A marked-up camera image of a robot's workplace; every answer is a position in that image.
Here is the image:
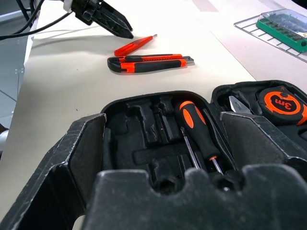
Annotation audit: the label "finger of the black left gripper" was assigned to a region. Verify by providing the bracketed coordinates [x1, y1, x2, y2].
[92, 9, 134, 40]
[102, 0, 133, 32]

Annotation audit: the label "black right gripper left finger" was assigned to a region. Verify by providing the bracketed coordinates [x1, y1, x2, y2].
[0, 113, 107, 230]

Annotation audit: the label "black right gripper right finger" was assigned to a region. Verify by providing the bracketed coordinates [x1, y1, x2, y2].
[220, 112, 307, 179]

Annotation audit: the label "red tester pen screwdriver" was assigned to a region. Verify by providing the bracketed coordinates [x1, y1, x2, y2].
[114, 34, 158, 57]

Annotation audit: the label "black orange utility knife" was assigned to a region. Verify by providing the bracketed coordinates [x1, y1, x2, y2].
[106, 54, 195, 74]

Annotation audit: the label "black plastic tool case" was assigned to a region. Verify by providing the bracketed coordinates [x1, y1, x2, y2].
[100, 80, 307, 190]

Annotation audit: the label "steel pliers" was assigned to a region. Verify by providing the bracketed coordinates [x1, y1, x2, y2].
[228, 95, 256, 115]

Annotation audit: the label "black orange tape measure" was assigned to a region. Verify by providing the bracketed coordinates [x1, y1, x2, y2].
[256, 85, 307, 127]

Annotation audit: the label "Phillips screwdriver steel shaft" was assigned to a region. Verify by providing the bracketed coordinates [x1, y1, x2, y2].
[180, 126, 202, 170]

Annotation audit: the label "green circuit board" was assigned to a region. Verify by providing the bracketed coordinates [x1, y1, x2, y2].
[256, 9, 307, 54]

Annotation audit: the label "orange black handle screwdriver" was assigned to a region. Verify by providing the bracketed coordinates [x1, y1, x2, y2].
[176, 100, 224, 175]

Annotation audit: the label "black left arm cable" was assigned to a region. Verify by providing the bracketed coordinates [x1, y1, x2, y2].
[0, 0, 73, 41]

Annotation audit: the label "metal wire rack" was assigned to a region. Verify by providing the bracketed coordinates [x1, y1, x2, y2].
[233, 13, 307, 63]

